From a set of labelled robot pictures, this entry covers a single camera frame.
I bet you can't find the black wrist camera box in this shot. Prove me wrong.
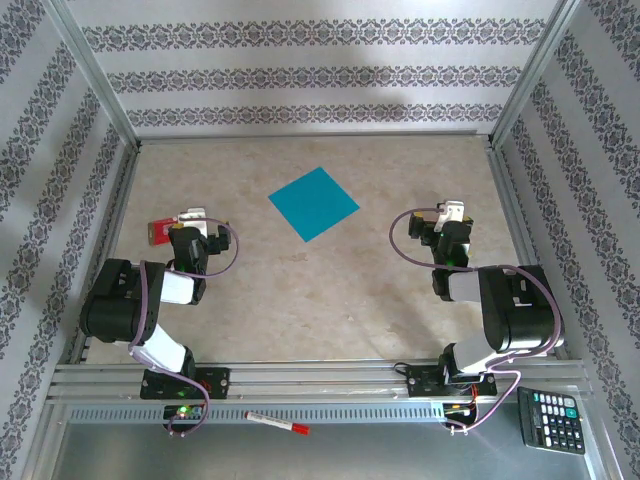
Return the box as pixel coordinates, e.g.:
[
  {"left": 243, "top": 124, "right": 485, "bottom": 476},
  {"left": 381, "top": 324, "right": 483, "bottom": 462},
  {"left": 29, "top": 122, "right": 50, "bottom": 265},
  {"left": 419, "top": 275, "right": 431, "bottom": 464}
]
[
  {"left": 207, "top": 223, "right": 232, "bottom": 257},
  {"left": 408, "top": 210, "right": 437, "bottom": 247}
]

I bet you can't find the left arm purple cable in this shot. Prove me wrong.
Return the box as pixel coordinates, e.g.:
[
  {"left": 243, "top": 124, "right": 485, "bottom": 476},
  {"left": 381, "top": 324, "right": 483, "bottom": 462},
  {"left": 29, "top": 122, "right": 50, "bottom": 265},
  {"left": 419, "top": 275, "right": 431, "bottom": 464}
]
[{"left": 128, "top": 221, "right": 240, "bottom": 439}]

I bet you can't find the red card packet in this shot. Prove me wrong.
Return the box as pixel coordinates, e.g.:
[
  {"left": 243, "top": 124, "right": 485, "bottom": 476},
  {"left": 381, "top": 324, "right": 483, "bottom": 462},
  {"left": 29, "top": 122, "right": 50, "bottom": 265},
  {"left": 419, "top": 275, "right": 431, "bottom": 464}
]
[{"left": 147, "top": 218, "right": 180, "bottom": 247}]

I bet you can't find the grey metal shelf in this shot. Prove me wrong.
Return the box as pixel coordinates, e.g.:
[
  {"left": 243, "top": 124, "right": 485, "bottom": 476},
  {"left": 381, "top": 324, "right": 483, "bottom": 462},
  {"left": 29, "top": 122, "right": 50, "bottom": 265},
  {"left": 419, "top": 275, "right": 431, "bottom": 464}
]
[{"left": 49, "top": 422, "right": 601, "bottom": 480}]

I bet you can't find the right black wrist camera box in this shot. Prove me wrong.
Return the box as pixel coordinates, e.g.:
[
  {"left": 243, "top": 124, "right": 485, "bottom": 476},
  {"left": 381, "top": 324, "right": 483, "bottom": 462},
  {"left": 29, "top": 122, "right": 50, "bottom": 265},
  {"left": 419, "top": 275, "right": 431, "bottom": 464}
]
[{"left": 408, "top": 210, "right": 437, "bottom": 247}]

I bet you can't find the aluminium frame post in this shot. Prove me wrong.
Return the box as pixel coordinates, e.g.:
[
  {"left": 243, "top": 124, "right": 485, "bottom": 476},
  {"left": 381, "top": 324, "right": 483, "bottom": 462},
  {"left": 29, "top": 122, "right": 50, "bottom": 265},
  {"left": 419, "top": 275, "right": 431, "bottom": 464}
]
[
  {"left": 490, "top": 0, "right": 586, "bottom": 150},
  {"left": 42, "top": 0, "right": 142, "bottom": 151}
]

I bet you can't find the grey slotted cable duct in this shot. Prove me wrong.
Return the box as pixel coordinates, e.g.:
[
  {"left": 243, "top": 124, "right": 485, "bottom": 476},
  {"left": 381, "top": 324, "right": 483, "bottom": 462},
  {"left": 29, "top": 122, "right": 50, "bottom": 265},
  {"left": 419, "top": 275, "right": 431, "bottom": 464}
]
[{"left": 67, "top": 403, "right": 449, "bottom": 425}]

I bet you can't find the blue square paper sheet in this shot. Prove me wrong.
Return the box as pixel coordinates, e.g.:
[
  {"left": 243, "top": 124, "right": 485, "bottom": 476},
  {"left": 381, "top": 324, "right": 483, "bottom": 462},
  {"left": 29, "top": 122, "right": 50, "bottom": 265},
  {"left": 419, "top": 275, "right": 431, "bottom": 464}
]
[{"left": 267, "top": 166, "right": 361, "bottom": 244}]

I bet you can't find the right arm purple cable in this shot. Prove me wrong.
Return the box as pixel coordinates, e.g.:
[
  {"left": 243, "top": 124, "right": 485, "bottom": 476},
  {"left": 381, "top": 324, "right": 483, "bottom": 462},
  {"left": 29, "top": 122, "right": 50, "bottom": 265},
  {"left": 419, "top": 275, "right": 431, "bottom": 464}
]
[{"left": 389, "top": 208, "right": 566, "bottom": 436}]

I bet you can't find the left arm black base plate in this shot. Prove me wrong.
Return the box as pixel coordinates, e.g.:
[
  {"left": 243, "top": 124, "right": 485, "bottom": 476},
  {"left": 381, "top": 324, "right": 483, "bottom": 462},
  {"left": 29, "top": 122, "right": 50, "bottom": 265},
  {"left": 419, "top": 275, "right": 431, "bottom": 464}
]
[{"left": 139, "top": 366, "right": 232, "bottom": 401}]

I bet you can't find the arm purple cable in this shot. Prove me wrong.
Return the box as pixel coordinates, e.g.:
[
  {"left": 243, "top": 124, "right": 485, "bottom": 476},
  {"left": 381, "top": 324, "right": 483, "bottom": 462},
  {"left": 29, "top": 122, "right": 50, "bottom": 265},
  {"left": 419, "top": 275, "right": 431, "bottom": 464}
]
[
  {"left": 389, "top": 208, "right": 566, "bottom": 436},
  {"left": 128, "top": 221, "right": 240, "bottom": 439}
]

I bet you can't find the right white camera bracket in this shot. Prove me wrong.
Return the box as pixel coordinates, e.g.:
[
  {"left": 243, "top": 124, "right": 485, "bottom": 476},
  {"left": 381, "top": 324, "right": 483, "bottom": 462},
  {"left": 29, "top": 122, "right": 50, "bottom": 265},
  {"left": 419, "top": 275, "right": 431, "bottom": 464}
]
[{"left": 435, "top": 200, "right": 467, "bottom": 222}]

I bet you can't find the white marker with red cap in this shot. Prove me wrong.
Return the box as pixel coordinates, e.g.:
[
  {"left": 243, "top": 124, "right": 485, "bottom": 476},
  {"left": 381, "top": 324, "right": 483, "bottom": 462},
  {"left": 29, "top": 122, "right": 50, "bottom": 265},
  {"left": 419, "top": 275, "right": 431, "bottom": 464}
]
[{"left": 243, "top": 409, "right": 311, "bottom": 436}]

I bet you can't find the black calculator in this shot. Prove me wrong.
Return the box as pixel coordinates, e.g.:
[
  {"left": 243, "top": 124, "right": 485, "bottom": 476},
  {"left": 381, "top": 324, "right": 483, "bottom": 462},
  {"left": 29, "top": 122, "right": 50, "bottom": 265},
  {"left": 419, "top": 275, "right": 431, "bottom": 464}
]
[{"left": 516, "top": 385, "right": 587, "bottom": 456}]

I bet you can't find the aluminium table edge rail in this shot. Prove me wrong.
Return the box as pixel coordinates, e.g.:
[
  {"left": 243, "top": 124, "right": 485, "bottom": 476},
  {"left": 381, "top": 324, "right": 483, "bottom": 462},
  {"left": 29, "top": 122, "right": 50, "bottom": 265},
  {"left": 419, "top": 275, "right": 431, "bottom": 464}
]
[
  {"left": 135, "top": 130, "right": 496, "bottom": 147},
  {"left": 67, "top": 142, "right": 142, "bottom": 365},
  {"left": 487, "top": 142, "right": 571, "bottom": 361}
]

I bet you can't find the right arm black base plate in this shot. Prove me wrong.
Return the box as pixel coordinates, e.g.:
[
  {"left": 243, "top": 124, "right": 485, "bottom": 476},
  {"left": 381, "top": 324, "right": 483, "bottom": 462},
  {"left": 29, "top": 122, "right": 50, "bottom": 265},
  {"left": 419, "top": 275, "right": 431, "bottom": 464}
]
[{"left": 405, "top": 364, "right": 499, "bottom": 400}]

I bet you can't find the left black wrist camera box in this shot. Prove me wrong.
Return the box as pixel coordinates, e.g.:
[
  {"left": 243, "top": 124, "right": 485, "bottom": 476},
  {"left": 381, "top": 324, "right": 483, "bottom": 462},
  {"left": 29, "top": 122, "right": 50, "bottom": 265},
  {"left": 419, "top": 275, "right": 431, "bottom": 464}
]
[{"left": 207, "top": 223, "right": 232, "bottom": 257}]

